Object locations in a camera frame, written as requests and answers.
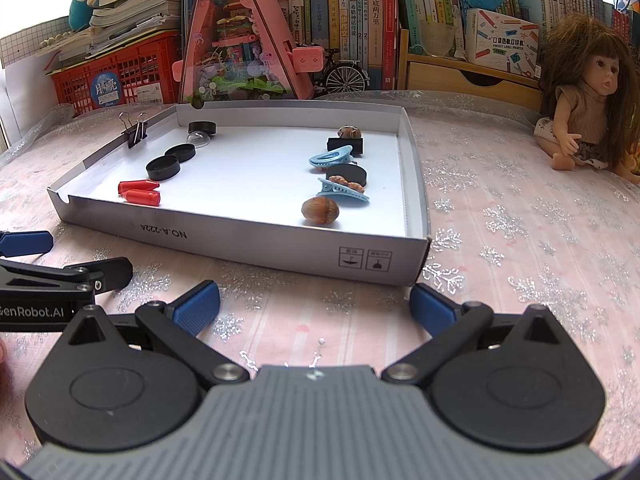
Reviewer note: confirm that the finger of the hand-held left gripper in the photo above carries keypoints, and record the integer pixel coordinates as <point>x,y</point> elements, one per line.
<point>27,243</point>
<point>112,270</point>

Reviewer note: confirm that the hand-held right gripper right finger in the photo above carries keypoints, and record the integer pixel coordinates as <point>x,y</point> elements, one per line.
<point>432,305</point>

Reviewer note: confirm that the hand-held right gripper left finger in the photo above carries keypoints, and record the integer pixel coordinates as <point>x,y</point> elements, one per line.
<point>197,305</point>

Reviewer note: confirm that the red bullet-shaped cap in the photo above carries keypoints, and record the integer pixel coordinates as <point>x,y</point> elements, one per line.
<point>135,186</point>
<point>145,198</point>

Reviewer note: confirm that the black round lid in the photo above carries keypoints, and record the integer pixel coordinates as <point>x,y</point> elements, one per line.
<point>180,152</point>
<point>162,169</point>

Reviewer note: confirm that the blue hair clip with bear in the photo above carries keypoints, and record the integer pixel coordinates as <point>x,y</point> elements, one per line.
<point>340,191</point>

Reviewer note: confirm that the clear plastic dome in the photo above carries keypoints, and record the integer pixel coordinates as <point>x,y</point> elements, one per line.
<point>197,141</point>

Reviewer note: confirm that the black round puck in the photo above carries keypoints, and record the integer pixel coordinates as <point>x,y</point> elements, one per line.
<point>350,172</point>

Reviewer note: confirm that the white cardboard box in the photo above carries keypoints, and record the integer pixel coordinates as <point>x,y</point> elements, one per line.
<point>260,160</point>

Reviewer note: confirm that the black round cap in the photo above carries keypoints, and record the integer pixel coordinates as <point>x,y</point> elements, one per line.
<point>202,127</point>

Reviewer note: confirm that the wide black binder clip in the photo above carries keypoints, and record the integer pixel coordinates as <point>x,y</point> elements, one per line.
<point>350,146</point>

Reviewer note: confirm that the plain blue hair clip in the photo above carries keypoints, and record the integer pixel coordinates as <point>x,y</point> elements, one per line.
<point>325,158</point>

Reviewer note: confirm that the small black binder clip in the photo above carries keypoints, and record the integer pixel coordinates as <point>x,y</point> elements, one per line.
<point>135,135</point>

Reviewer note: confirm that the red plastic basket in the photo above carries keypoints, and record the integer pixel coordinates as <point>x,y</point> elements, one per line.
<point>140,70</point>

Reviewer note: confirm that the wooden bead strand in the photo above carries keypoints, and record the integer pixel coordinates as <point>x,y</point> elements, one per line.
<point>52,42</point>

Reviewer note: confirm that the wooden drawer box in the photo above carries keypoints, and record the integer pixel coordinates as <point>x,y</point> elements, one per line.
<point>450,77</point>

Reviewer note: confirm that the blue plush toy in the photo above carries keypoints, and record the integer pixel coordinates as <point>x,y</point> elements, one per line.
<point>77,10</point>

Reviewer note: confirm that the black miniature bicycle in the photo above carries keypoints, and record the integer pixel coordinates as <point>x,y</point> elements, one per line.
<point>345,77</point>

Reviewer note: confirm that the stack of books and papers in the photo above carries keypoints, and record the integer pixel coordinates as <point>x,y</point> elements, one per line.
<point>135,10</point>

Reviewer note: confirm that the pink triangular toy house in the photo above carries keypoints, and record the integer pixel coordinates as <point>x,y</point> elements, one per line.
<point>235,35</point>

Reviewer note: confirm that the clear ribbed glass cup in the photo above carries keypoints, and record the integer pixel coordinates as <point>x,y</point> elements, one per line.
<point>437,37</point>

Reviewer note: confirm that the white printed carton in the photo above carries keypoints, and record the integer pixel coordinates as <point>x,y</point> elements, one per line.
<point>500,42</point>

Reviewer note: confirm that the long-haired doll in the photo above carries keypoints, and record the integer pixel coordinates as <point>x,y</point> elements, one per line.
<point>595,75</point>

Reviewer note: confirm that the row of upright shelf books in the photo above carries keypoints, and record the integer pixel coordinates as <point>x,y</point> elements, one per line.
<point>350,10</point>

